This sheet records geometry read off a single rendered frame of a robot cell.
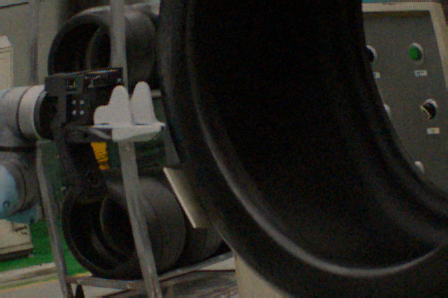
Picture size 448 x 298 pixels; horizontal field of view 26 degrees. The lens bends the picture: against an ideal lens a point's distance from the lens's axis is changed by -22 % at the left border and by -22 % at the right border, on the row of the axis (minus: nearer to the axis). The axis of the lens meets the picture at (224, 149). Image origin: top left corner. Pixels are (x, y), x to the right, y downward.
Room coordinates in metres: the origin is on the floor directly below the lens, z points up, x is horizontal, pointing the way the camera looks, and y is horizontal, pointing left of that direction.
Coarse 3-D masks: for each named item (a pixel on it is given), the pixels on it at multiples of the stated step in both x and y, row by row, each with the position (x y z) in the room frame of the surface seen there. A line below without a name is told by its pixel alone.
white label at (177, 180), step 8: (168, 168) 1.04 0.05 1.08; (168, 176) 1.04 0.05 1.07; (176, 176) 1.05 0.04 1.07; (184, 176) 1.07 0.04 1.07; (176, 184) 1.04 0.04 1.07; (184, 184) 1.06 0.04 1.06; (176, 192) 1.03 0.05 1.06; (184, 192) 1.04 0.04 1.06; (192, 192) 1.06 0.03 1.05; (184, 200) 1.03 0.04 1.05; (192, 200) 1.05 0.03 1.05; (184, 208) 1.03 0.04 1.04; (192, 208) 1.04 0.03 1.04; (200, 208) 1.06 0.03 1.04; (192, 216) 1.03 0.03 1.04; (200, 216) 1.04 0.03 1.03; (200, 224) 1.03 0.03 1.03; (208, 224) 1.05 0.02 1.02
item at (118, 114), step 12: (120, 96) 1.21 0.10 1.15; (108, 108) 1.22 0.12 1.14; (120, 108) 1.21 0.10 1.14; (96, 120) 1.24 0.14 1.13; (108, 120) 1.22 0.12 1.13; (120, 120) 1.21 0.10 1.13; (132, 120) 1.20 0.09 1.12; (120, 132) 1.20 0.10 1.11; (132, 132) 1.20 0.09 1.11; (144, 132) 1.19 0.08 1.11; (156, 132) 1.19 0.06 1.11
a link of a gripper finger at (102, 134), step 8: (80, 128) 1.23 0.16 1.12; (88, 128) 1.23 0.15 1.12; (96, 128) 1.22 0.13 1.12; (104, 128) 1.21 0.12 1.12; (112, 128) 1.21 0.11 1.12; (72, 136) 1.24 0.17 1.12; (80, 136) 1.23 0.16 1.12; (88, 136) 1.22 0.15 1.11; (96, 136) 1.21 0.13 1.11; (104, 136) 1.21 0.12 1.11; (112, 136) 1.21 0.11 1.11
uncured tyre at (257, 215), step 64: (192, 0) 1.00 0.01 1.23; (256, 0) 1.17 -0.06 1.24; (320, 0) 1.22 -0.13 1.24; (192, 64) 1.01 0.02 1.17; (256, 64) 1.17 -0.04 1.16; (320, 64) 1.23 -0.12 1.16; (192, 128) 1.01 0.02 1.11; (256, 128) 1.15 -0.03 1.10; (320, 128) 1.21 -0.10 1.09; (384, 128) 1.19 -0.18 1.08; (256, 192) 0.99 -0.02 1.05; (320, 192) 1.16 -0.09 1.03; (384, 192) 1.19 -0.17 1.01; (256, 256) 0.98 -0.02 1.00; (320, 256) 0.94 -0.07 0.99; (384, 256) 1.11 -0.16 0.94
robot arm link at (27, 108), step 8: (32, 88) 1.35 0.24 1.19; (40, 88) 1.33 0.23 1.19; (24, 96) 1.34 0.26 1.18; (32, 96) 1.33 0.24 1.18; (24, 104) 1.33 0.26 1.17; (32, 104) 1.32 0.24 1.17; (24, 112) 1.33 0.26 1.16; (32, 112) 1.31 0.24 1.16; (24, 120) 1.33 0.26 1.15; (32, 120) 1.31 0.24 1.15; (24, 128) 1.33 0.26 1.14; (32, 128) 1.32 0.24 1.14; (32, 136) 1.33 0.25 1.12; (40, 136) 1.33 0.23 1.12
